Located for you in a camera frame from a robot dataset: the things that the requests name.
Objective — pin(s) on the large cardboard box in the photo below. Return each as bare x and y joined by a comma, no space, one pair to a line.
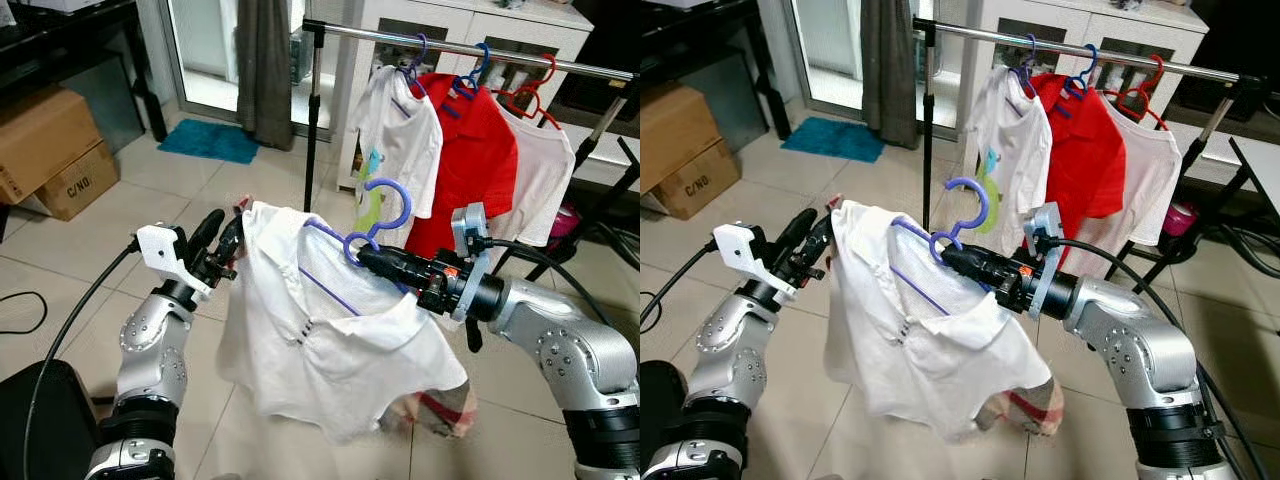
45,140
680,130

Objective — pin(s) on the purple plastic hanger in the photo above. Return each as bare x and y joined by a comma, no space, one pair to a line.
412,78
985,205
1022,78
408,205

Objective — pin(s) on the white shirt green print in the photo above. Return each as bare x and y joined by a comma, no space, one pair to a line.
1010,140
410,150

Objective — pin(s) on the large white table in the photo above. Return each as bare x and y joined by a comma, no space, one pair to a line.
1265,170

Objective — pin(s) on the glass door white frame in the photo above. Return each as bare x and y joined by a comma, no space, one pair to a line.
205,50
825,50

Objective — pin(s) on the cardboard box C/NO print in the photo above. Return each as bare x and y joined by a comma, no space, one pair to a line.
700,185
80,185

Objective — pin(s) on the white cabinet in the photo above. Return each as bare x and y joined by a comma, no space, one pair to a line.
470,20
1100,20

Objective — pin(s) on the pink plastic container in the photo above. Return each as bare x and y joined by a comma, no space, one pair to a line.
1180,220
567,222

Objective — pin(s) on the grey curtain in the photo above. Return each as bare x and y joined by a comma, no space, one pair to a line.
262,70
885,70

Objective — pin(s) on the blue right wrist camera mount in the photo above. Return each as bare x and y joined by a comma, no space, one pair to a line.
1045,230
470,230

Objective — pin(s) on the blue plastic hanger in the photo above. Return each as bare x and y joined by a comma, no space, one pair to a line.
1075,90
462,90

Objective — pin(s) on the red shirt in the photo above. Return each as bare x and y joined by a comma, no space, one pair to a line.
475,160
1080,160

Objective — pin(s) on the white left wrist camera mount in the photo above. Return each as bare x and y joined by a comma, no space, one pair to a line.
165,250
740,248

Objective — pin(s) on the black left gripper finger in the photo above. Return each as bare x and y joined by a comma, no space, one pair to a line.
822,245
797,232
209,232
233,245

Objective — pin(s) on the white polo shirt black buttons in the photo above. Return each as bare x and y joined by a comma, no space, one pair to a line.
930,370
330,370

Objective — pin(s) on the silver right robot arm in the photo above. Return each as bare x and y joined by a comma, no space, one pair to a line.
570,340
1140,340

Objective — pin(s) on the teal floor mat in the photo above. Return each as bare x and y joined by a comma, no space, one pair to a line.
830,140
205,140

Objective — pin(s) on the black desk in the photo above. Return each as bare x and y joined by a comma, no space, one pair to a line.
80,40
720,30

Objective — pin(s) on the metal clothes rack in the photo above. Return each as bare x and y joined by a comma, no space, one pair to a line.
960,30
350,30

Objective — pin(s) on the red plastic hanger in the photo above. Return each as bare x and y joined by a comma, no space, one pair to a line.
1130,98
525,98

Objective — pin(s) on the grey flat panel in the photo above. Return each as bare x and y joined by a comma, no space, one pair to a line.
110,100
745,95

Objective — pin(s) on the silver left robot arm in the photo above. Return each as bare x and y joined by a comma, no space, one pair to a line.
150,350
725,350

